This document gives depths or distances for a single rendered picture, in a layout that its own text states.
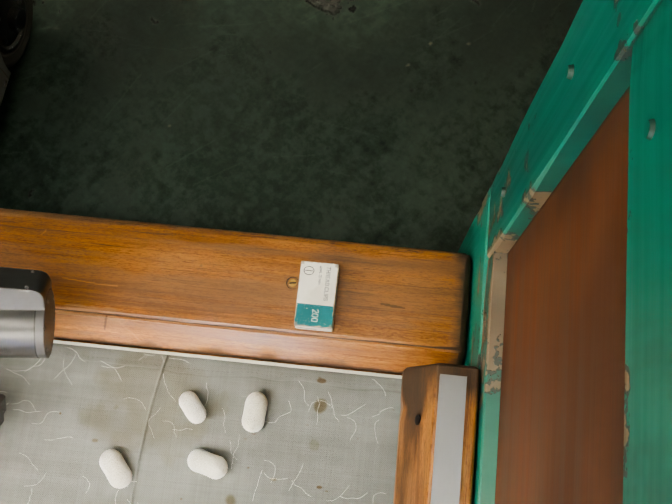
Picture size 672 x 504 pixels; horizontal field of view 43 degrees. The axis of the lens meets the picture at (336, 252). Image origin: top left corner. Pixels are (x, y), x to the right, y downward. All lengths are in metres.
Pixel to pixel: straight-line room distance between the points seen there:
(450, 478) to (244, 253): 0.29
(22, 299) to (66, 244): 0.14
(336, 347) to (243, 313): 0.09
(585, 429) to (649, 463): 0.13
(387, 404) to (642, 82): 0.50
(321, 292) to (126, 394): 0.21
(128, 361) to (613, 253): 0.53
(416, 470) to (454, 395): 0.07
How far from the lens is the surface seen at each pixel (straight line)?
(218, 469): 0.78
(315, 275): 0.77
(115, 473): 0.80
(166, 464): 0.81
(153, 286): 0.81
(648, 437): 0.31
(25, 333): 0.71
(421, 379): 0.70
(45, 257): 0.84
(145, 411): 0.82
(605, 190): 0.44
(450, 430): 0.68
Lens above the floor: 1.53
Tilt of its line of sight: 75 degrees down
